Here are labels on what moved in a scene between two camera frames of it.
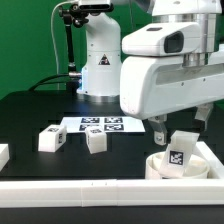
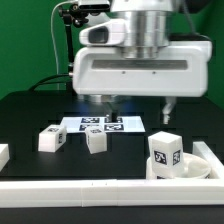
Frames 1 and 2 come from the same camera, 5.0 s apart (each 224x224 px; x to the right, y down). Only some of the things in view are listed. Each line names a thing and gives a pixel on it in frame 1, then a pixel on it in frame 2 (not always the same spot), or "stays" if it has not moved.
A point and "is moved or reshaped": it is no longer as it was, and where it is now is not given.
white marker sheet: (111, 124) stays
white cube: (52, 137) stays
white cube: (178, 153) is moved or reshaped
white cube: (96, 139) stays
